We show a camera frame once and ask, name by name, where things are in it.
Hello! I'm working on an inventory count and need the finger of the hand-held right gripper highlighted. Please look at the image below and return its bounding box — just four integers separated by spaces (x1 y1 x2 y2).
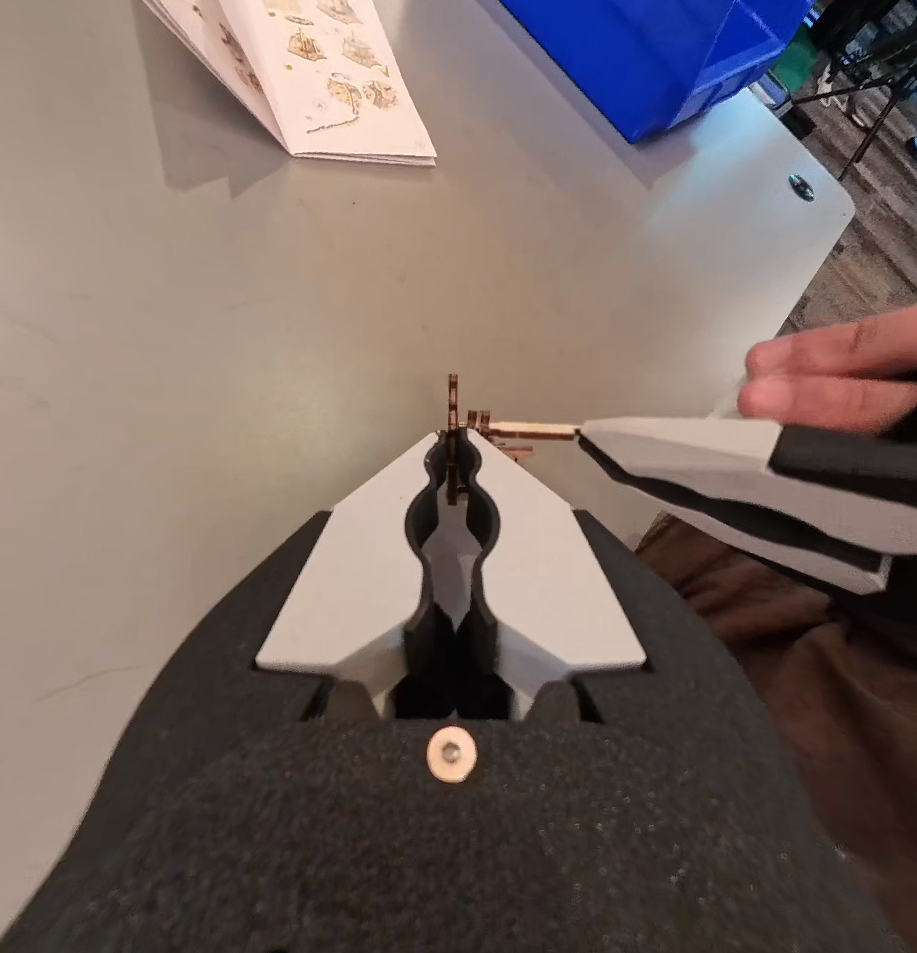
579 415 917 556
588 450 894 597

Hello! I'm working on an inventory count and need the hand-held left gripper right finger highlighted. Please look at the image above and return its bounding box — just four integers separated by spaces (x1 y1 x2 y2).
458 430 647 719

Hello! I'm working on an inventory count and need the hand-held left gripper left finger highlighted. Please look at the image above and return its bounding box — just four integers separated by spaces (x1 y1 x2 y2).
256 430 456 719

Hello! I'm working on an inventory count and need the thin wooden model strip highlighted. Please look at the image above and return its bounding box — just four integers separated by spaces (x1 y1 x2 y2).
488 420 581 442

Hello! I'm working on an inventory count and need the wooden model assembly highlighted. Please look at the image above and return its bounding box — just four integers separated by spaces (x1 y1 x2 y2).
445 374 537 507

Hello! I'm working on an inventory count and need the person's right hand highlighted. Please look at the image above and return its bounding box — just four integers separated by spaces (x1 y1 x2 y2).
737 298 917 436

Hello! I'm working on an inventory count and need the green plastic bin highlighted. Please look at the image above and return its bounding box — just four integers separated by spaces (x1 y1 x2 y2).
770 26 814 95

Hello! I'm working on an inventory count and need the blue plastic bin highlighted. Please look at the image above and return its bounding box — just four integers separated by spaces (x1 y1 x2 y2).
499 0 814 145

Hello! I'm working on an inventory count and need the black tripod stand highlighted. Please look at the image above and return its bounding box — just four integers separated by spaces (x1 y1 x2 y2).
789 0 917 183

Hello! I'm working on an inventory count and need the white instruction booklet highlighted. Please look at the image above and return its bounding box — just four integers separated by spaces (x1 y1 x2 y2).
141 0 437 167

